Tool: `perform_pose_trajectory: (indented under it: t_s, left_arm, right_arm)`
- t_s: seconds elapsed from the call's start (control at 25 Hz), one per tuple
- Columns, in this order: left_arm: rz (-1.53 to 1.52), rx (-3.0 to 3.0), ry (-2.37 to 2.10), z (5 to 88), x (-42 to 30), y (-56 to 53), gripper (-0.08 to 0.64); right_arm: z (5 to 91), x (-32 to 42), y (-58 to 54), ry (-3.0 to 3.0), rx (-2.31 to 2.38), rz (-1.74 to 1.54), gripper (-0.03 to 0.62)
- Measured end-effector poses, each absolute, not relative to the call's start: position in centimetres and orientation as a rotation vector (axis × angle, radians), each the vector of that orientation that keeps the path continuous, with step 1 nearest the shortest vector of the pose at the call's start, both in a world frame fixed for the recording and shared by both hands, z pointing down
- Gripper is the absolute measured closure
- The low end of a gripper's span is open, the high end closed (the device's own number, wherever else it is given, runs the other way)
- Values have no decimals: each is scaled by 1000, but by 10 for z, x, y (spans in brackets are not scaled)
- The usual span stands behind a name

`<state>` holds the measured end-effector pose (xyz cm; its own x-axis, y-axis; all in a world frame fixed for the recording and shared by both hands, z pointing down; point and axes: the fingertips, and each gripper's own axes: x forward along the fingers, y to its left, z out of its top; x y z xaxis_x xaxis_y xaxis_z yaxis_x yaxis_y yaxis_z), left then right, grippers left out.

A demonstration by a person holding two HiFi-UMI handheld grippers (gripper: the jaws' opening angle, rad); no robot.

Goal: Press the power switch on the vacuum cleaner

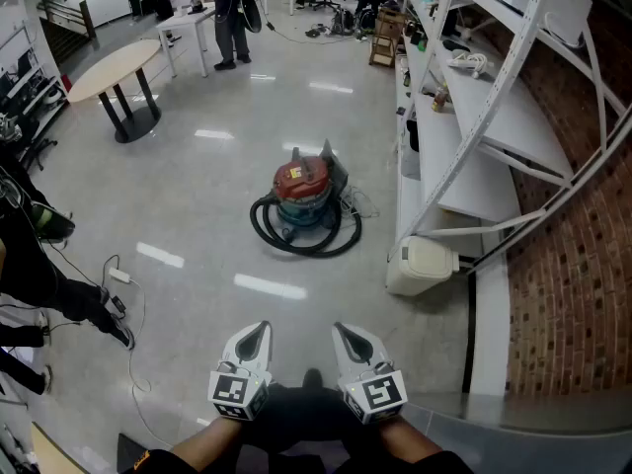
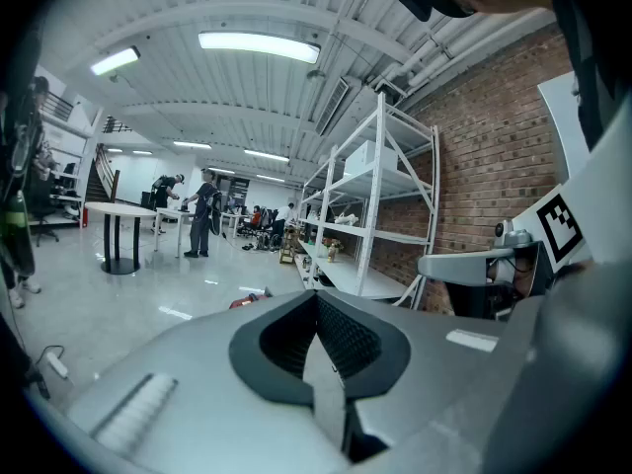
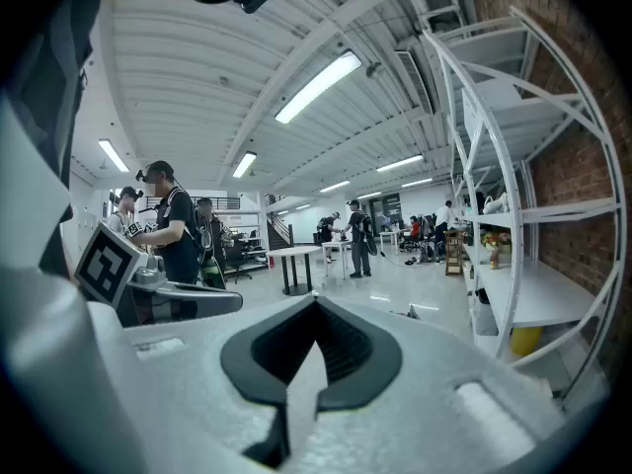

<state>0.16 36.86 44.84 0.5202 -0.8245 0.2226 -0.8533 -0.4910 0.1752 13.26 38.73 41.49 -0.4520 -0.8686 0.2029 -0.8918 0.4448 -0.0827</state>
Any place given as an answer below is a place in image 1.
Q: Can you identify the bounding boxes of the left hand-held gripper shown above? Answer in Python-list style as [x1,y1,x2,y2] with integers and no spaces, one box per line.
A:
[206,321,275,422]

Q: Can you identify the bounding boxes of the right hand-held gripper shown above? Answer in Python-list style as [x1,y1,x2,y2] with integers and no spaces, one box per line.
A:
[331,321,409,426]

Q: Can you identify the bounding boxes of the red vacuum cleaner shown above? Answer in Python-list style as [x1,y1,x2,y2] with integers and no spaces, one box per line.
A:
[270,146,343,229]

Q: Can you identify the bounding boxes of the person's left forearm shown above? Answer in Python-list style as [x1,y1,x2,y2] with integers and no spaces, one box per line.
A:
[170,415,243,471]

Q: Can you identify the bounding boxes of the person's right forearm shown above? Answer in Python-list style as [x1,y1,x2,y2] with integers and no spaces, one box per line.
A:
[377,415,443,463]

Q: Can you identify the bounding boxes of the person's black trousers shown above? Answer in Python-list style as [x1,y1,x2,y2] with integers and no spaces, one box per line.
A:
[235,382,397,474]

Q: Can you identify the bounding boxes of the white trash bin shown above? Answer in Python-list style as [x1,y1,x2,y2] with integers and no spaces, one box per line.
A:
[385,235,461,297]

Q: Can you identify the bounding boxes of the person's black shirt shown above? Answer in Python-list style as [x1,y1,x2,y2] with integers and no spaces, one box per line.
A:
[117,445,476,474]

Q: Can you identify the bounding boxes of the black metal stand base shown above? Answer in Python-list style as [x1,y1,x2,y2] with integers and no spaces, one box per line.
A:
[117,431,150,474]

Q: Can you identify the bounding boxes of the grey flat panel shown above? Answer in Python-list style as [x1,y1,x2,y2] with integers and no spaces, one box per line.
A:
[318,138,350,188]

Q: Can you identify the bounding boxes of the light wooden desk edge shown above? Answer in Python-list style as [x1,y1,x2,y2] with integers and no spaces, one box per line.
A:
[29,421,76,474]

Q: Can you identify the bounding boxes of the white metal shelving rack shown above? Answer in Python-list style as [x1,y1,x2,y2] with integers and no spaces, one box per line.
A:
[393,0,632,277]

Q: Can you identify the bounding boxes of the amber drink bottle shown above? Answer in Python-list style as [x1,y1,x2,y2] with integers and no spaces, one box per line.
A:
[431,83,451,115]

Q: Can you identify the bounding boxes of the round beige table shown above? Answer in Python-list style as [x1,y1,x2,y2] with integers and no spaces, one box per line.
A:
[66,39,163,145]

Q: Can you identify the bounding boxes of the wooden stool cart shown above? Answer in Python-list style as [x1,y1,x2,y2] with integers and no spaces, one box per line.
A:
[368,7,409,68]

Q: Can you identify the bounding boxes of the black backpack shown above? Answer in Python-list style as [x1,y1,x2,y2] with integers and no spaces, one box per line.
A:
[330,7,356,37]

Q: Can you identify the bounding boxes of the white storage shelf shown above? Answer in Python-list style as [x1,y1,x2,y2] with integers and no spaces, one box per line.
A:
[0,17,69,135]

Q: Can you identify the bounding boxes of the staircase with black railing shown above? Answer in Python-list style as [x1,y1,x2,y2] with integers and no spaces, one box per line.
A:
[36,0,98,67]

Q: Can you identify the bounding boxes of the white floor cable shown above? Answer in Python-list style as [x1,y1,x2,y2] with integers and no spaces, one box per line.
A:
[126,277,175,452]

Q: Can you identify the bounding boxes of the black vacuum hose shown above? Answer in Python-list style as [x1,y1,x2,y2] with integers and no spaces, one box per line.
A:
[249,193,364,259]

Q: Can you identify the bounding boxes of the black floor cable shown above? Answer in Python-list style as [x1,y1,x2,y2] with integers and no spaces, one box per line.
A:
[46,237,123,335]

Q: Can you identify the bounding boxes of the coiled white cable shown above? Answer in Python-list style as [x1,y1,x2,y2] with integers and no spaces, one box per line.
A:
[446,50,496,80]

